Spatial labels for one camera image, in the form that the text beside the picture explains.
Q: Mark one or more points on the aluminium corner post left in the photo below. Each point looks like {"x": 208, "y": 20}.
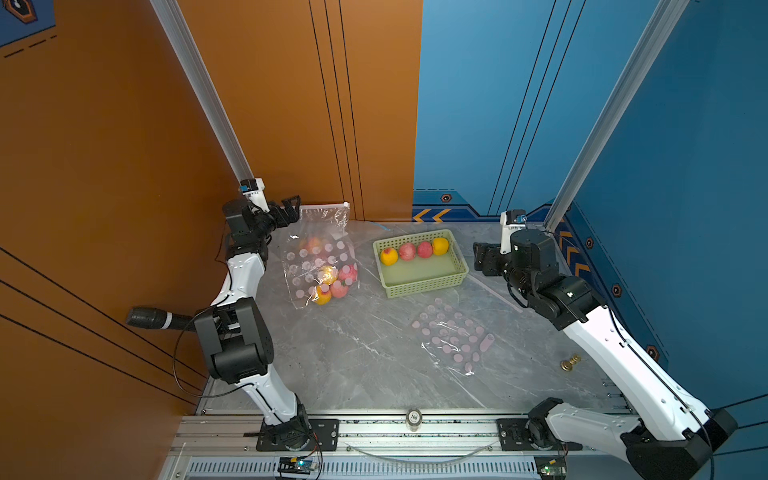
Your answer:
{"x": 177, "y": 31}

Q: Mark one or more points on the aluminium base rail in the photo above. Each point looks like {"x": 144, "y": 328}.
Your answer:
{"x": 367, "y": 444}

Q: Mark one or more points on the aluminium corner post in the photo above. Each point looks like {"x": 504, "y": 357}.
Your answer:
{"x": 177, "y": 31}
{"x": 664, "y": 19}

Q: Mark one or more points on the round silver knob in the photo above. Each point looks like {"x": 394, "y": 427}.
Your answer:
{"x": 414, "y": 419}

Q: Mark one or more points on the yellow basket peach right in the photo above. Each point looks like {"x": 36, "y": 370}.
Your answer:
{"x": 440, "y": 246}

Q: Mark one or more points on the aluminium corner post right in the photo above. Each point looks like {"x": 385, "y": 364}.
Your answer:
{"x": 664, "y": 19}

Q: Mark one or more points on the pink-trimmed bag of bags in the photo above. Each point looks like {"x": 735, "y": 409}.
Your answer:
{"x": 455, "y": 340}

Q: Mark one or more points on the black microphone on stand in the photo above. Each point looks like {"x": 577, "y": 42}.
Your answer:
{"x": 156, "y": 319}

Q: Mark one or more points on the pink basket peach right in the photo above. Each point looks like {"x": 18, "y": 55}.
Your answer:
{"x": 425, "y": 250}

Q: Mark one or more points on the pink basket peach left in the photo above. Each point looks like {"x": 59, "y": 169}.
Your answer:
{"x": 407, "y": 251}

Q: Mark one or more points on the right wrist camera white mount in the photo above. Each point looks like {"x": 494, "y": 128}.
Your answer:
{"x": 511, "y": 221}

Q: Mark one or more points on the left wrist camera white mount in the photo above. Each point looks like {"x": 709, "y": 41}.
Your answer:
{"x": 253, "y": 190}

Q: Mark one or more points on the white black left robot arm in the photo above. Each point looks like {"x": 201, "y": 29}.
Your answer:
{"x": 236, "y": 343}

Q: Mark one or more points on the large pink peach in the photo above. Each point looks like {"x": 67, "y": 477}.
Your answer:
{"x": 348, "y": 274}

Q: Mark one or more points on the green circuit board right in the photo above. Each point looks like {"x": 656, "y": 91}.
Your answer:
{"x": 551, "y": 468}

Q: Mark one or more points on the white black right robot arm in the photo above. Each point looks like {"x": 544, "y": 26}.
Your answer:
{"x": 670, "y": 435}

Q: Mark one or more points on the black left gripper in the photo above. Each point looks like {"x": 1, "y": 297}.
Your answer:
{"x": 292, "y": 216}

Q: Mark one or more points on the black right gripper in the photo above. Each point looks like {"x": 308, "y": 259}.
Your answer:
{"x": 489, "y": 254}

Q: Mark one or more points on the plain yellow peach with leaf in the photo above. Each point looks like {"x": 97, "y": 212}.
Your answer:
{"x": 327, "y": 275}

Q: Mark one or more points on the pink basket peach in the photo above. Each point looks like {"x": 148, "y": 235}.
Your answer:
{"x": 425, "y": 250}
{"x": 407, "y": 251}

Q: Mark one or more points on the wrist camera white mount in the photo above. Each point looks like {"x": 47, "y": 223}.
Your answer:
{"x": 253, "y": 190}
{"x": 511, "y": 221}

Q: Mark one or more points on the small brass weight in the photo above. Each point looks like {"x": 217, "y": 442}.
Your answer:
{"x": 568, "y": 364}

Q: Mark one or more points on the green perforated plastic basket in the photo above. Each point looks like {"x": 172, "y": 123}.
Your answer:
{"x": 419, "y": 275}

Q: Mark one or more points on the clear zip-top bag pink zipper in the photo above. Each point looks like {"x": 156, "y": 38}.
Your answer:
{"x": 326, "y": 221}

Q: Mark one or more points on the clear zip-top bag blue zipper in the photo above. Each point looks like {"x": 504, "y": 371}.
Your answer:
{"x": 360, "y": 227}

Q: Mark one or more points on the green circuit board left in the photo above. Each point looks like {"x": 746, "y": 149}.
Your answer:
{"x": 297, "y": 467}

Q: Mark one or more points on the green circuit board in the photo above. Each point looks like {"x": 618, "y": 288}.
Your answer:
{"x": 551, "y": 468}
{"x": 297, "y": 467}

